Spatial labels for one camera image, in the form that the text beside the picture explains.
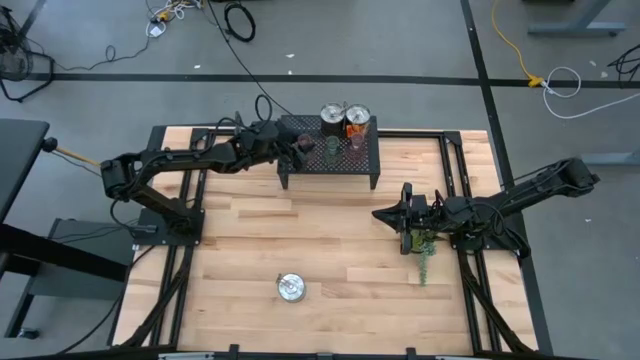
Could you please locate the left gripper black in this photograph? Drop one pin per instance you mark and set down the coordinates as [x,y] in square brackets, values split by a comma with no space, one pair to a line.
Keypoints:
[267,140]

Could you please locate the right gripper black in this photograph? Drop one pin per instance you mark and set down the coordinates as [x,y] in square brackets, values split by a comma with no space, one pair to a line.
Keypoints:
[422,215]

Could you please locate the green glass candle stick holder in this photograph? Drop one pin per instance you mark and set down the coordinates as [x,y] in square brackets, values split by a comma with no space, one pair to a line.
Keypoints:
[332,145]

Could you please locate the silver candle tin sandalwood label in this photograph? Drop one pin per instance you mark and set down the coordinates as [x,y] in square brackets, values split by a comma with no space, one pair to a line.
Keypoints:
[332,114]

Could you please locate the silver candle tin jasmine label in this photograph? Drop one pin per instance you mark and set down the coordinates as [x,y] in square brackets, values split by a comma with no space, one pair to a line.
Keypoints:
[291,288]

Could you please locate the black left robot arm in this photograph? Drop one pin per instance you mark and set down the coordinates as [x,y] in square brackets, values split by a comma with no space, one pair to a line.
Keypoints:
[175,160]

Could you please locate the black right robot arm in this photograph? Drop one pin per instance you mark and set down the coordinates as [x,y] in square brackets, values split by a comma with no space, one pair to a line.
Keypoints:
[540,187]

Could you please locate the silver candle tin orange label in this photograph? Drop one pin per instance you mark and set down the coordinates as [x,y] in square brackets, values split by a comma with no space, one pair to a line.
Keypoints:
[358,115]

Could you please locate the succulent plant in black pot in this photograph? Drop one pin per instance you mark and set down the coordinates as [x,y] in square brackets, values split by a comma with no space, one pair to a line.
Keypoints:
[425,255]

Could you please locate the black mesh metal shelf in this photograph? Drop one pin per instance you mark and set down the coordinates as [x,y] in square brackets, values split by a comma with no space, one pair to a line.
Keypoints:
[365,160]

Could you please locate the white power adapter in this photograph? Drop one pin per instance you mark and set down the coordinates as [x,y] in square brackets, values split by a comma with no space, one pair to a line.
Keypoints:
[156,31]

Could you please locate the grey cabinet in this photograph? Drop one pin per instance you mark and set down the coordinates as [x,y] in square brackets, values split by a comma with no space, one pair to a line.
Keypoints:
[115,250]

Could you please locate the grey desk leg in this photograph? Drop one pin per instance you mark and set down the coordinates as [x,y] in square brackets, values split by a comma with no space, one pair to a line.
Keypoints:
[610,159]
[575,28]

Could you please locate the black desk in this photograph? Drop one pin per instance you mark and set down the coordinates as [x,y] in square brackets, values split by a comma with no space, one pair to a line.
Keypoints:
[20,160]

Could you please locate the black aluminium rig frame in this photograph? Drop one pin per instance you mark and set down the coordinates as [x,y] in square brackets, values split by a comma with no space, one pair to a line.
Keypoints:
[452,136]

